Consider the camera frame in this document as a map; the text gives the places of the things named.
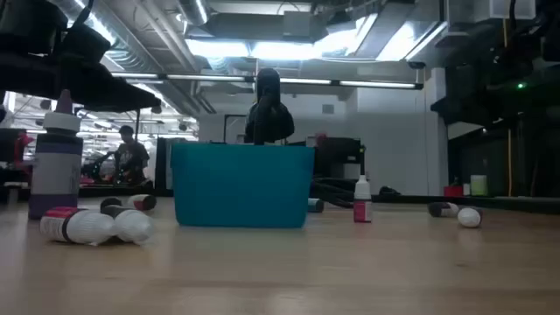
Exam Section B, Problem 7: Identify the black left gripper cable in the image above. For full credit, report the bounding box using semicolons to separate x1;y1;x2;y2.
73;0;95;26

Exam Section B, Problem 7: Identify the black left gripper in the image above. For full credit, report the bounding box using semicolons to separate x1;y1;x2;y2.
0;0;163;114

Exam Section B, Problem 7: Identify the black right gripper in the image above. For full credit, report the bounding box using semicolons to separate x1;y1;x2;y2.
430;24;560;128

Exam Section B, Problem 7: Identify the long ceiling light bar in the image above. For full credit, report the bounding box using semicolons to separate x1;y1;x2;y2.
111;72;424;91

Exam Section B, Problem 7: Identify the person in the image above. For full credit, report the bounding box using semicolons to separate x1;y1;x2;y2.
12;129;36;176
112;124;152;185

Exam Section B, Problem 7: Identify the black monitor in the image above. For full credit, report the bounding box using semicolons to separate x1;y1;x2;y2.
0;128;18;164

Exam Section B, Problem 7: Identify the small red food coloring bottle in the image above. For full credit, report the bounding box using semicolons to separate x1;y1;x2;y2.
38;206;116;246
126;193;158;212
353;174;374;224

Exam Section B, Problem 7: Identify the black equipment cart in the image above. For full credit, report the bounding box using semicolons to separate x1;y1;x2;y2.
313;136;365;180

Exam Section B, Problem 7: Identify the small black food coloring bottle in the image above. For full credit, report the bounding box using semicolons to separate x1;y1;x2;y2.
100;205;156;245

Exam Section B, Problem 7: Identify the black cabinet grey cover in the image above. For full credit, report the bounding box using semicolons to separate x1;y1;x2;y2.
154;136;174;192

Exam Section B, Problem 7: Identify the black aluminium table frame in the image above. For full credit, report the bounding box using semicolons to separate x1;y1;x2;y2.
0;185;560;216

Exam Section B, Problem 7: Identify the large purple food coloring bottle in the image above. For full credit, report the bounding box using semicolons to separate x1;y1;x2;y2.
27;89;84;221

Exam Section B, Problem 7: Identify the black lamp power cord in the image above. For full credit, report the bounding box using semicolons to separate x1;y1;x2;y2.
309;176;367;209

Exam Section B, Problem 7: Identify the teal plastic bin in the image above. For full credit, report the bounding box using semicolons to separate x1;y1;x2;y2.
170;143;316;229

